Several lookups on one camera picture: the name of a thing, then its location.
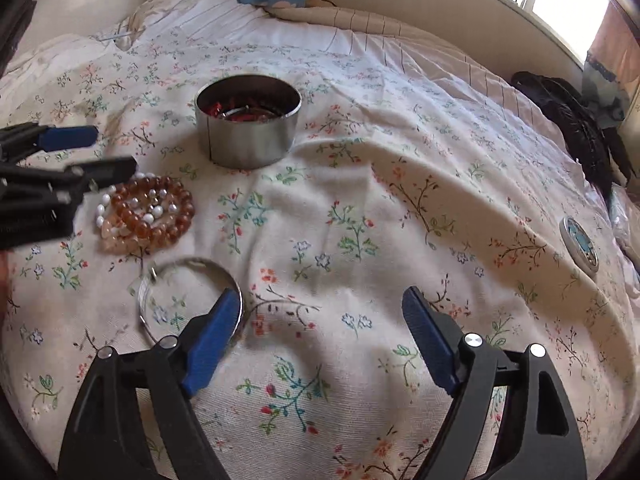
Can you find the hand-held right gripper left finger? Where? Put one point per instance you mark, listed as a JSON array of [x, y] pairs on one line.
[[212, 345]]

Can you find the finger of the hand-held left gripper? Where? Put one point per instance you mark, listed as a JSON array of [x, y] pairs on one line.
[[70, 137], [110, 167]]

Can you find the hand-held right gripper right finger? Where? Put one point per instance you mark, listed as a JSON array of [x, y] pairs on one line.
[[430, 340]]

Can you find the thin silver bangle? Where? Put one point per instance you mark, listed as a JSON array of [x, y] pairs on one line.
[[150, 280]]

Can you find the round metal tin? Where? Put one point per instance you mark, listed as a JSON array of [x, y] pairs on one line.
[[245, 142]]

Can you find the floral bed sheet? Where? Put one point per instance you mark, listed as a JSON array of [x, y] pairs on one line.
[[350, 220]]

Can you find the round tin lid blue print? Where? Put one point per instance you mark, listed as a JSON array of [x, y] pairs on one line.
[[579, 245]]

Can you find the clear plastic bag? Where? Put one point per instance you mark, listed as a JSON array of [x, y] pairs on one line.
[[625, 220]]

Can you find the black puffer jacket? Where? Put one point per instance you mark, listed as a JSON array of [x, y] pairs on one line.
[[580, 130]]

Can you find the white striped duvet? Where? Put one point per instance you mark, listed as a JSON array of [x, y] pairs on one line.
[[350, 45]]

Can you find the beige striped pillow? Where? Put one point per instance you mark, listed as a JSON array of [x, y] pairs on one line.
[[350, 19]]

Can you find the curtain with boat print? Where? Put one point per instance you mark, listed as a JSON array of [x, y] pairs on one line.
[[607, 75]]

